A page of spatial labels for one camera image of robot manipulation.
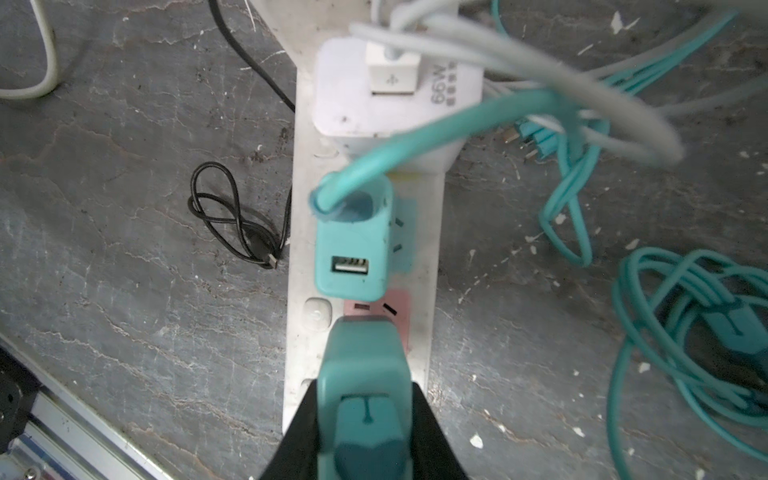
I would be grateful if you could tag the teal charger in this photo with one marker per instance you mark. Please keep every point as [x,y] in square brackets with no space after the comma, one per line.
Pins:
[364,400]
[353,244]

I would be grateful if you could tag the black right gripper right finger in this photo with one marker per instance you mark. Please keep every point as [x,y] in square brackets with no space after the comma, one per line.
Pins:
[432,455]

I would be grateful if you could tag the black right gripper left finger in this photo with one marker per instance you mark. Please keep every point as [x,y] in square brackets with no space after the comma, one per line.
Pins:
[296,455]

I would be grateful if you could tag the white power strip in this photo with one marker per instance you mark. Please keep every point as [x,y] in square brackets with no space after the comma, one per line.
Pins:
[301,27]

